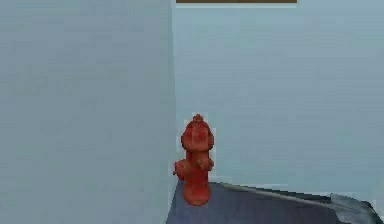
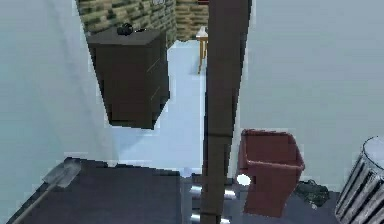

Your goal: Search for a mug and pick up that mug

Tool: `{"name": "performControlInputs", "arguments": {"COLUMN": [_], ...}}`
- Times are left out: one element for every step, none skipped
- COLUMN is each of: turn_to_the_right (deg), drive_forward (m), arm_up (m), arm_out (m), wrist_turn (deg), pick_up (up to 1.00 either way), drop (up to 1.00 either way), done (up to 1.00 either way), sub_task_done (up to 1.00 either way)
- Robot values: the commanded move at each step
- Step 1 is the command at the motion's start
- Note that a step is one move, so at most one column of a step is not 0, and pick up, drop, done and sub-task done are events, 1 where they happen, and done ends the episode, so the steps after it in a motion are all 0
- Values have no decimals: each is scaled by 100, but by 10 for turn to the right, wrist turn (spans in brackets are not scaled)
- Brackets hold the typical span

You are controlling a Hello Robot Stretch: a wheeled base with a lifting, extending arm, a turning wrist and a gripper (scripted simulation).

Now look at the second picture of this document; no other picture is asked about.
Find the dark brown chest of drawers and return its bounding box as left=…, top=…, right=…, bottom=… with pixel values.
left=86, top=27, right=171, bottom=130

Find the light wooden table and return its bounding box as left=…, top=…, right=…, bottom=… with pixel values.
left=195, top=25, right=210, bottom=75

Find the chrome tube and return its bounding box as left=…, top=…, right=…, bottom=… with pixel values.
left=189, top=213, right=232, bottom=224
left=189, top=185, right=238, bottom=200

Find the white round object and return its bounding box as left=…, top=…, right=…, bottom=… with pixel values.
left=236, top=173, right=252, bottom=187

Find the red-brown bin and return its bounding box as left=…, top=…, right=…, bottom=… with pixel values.
left=237, top=128, right=306, bottom=219

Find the black round object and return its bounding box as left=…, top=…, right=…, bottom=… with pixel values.
left=116, top=22, right=135, bottom=37

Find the dark grey table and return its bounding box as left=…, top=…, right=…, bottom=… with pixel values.
left=5, top=156, right=184, bottom=224

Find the grey flat object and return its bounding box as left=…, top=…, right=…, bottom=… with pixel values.
left=42, top=157, right=82, bottom=190

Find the dark green crumpled cloth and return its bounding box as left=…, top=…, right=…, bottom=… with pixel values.
left=294, top=179, right=331, bottom=208

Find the silver ribbed bin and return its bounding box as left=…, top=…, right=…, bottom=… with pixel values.
left=334, top=135, right=384, bottom=224

